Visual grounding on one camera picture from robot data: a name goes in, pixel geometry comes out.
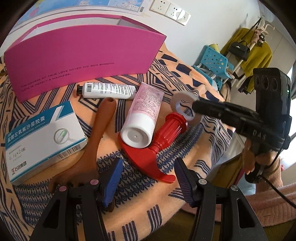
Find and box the brown wooden massage comb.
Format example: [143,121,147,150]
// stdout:
[48,97,117,193]

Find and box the red plastic handle tool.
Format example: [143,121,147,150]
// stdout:
[118,112,188,184]

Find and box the white teal medicine box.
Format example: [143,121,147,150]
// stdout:
[5,101,88,185]

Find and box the pink white cream tube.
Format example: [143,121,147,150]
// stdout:
[120,82,164,149]

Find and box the white tube black cap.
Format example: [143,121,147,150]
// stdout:
[76,82,137,100]

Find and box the pink sweater right forearm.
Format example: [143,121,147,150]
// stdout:
[180,157,296,227]

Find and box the person's right hand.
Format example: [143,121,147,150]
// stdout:
[242,139,280,175]

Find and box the blue plastic basket rack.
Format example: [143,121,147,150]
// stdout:
[192,45,234,91]

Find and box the black handbag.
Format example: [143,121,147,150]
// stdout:
[228,41,250,61]

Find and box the yellow hanging coat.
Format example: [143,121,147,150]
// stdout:
[219,27,273,93]

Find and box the orange patterned tablecloth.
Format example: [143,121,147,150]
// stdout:
[1,46,234,240]

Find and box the pink cardboard box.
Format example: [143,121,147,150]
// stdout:
[4,14,166,102]

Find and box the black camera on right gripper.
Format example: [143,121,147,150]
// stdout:
[253,68,291,133]

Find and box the black cable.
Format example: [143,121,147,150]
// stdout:
[259,148,296,209]

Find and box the white wall socket panel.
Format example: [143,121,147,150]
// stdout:
[149,0,191,26]

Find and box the colourful wall map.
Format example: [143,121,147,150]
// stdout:
[16,0,151,25]

